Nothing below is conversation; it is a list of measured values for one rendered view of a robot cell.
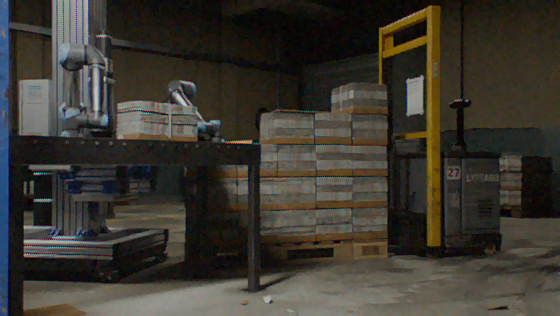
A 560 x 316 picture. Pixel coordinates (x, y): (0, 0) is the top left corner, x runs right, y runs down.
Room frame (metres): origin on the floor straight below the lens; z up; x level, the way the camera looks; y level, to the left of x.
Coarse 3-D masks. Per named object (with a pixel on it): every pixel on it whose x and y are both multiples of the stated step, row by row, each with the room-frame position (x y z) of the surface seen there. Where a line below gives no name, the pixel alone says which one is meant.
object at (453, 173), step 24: (408, 168) 4.74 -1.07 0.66; (456, 168) 4.32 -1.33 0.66; (480, 168) 4.40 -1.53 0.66; (408, 192) 4.75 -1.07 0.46; (456, 192) 4.32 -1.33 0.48; (480, 192) 4.40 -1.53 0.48; (456, 216) 4.32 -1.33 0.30; (480, 216) 4.40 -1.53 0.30; (456, 240) 4.31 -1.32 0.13; (480, 240) 4.39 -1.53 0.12
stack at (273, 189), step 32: (288, 160) 4.03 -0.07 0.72; (320, 160) 4.11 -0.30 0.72; (192, 192) 3.90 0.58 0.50; (224, 192) 3.86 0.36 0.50; (288, 192) 4.02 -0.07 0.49; (320, 192) 4.11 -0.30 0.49; (192, 224) 3.89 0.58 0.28; (224, 224) 3.87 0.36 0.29; (288, 224) 4.02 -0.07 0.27; (320, 224) 4.10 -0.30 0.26; (192, 256) 3.92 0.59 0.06; (224, 256) 4.22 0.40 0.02
